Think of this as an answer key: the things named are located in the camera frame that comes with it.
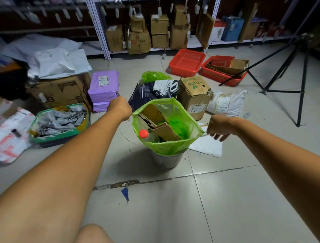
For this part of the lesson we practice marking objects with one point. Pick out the person's left hand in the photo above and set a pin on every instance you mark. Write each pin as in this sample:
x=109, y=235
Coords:
x=120, y=107

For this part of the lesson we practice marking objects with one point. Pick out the person's right hand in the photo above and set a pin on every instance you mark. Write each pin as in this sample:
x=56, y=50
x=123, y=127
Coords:
x=221, y=125

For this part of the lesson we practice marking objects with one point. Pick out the person's right fingers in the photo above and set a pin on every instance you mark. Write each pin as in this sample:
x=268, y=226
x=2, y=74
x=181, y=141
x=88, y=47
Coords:
x=222, y=137

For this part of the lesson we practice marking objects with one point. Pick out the green plastic trash bag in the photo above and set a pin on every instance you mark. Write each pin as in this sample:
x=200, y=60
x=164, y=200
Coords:
x=172, y=145

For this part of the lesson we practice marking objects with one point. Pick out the person's left forearm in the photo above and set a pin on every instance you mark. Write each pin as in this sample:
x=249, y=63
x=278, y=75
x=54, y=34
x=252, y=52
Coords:
x=65, y=175

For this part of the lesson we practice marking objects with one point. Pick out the person's right forearm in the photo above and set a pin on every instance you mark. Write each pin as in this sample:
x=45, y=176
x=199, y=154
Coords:
x=280, y=160

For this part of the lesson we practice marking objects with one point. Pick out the white paper sheet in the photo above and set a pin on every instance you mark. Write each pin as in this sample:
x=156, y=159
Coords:
x=207, y=146

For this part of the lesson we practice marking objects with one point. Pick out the small white tag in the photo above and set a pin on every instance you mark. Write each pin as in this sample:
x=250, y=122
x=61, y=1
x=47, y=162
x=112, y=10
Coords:
x=247, y=115

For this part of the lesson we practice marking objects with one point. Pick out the white parcel bag with label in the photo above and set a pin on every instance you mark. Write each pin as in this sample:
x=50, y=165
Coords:
x=227, y=104

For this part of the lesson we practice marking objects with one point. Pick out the cardboard fruit box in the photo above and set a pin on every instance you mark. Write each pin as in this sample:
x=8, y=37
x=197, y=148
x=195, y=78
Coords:
x=195, y=96

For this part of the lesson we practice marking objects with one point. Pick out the metal trash bin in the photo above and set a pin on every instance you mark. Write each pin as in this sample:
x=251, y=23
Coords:
x=167, y=160

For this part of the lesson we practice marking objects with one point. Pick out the red basket holding boxes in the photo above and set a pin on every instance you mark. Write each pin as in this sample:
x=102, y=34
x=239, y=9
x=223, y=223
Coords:
x=216, y=74

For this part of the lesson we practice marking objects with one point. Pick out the torn brown cardboard piece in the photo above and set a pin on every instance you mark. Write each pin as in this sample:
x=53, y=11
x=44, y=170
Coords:
x=160, y=124

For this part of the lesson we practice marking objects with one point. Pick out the open flat cardboard box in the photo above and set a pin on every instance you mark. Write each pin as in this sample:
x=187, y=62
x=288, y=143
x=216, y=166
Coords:
x=233, y=67

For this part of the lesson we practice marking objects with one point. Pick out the clear bottle with red cap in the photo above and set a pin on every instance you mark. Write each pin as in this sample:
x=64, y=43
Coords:
x=147, y=136

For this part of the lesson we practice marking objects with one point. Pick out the small red box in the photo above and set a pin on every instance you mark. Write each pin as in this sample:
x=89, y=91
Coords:
x=222, y=61

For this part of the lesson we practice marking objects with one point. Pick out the empty red plastic basket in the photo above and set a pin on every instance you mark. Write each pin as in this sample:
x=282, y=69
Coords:
x=187, y=63

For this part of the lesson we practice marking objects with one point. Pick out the dark blue pet food bag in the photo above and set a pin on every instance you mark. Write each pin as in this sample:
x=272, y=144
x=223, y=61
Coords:
x=150, y=92

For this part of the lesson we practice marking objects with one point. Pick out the loose green plastic bag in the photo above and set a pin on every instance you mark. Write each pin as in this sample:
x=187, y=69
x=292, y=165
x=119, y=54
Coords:
x=154, y=76

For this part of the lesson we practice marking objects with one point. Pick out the black tripod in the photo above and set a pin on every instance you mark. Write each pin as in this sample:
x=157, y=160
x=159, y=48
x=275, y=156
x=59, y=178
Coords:
x=282, y=67

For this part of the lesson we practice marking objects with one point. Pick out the white and red box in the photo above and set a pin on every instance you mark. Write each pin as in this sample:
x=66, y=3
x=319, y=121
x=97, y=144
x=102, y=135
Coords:
x=217, y=31

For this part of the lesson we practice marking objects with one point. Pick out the blue box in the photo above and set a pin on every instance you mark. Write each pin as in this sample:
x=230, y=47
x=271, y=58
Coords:
x=232, y=28

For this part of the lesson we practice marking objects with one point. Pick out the leaning flat cardboard sheet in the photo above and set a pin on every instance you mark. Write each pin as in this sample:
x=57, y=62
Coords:
x=204, y=29

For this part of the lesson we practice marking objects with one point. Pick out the blue tape scrap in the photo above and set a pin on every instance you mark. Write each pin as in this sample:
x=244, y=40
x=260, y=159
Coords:
x=125, y=193

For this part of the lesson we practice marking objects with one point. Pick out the tall brown cardboard carton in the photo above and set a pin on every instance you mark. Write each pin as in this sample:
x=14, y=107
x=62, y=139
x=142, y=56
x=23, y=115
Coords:
x=248, y=27

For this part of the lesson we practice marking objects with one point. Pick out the row of cardboard boxes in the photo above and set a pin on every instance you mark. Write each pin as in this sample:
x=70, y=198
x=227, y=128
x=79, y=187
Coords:
x=160, y=32

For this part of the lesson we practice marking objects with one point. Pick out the small purple parcel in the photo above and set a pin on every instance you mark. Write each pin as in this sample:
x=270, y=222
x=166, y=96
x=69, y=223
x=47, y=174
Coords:
x=100, y=106

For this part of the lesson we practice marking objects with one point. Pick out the large purple parcel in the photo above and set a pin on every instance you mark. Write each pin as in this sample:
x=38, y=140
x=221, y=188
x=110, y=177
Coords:
x=103, y=86

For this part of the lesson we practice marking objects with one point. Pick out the person's knee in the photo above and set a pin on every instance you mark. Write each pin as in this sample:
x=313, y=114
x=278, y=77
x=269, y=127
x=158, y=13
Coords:
x=93, y=234

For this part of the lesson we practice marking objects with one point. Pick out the white metal shelf rack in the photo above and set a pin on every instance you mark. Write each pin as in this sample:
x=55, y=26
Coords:
x=100, y=32

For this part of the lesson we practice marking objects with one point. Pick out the green box of tags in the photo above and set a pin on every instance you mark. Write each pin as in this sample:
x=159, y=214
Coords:
x=60, y=122

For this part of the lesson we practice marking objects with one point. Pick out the row of hanging white tags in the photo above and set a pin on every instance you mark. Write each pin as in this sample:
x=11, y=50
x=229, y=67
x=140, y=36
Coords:
x=117, y=11

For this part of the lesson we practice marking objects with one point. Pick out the large worn cardboard box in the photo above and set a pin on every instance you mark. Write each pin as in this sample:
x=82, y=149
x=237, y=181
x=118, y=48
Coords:
x=62, y=90

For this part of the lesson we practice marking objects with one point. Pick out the pile of grey poly mailers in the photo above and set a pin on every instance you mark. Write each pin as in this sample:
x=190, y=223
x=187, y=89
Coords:
x=50, y=57

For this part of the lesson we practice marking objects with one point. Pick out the white bag with red print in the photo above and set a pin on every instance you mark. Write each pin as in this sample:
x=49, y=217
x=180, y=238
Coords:
x=12, y=137

